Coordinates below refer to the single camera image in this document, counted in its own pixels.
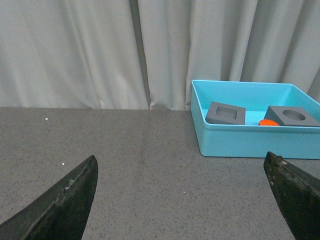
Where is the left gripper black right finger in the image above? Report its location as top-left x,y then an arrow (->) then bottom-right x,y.
263,151 -> 320,240

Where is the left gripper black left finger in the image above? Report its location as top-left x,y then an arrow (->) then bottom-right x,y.
0,155 -> 98,240

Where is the gray block with round hole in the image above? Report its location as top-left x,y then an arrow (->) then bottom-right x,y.
264,105 -> 320,127

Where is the orange cylinder part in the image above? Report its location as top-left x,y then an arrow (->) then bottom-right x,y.
258,119 -> 279,126

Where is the gray block with square hole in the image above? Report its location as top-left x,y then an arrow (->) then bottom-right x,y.
205,101 -> 246,125

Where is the light blue plastic box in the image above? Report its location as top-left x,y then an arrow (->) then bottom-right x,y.
190,80 -> 320,160

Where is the white curtain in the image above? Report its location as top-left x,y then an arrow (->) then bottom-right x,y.
0,0 -> 320,110

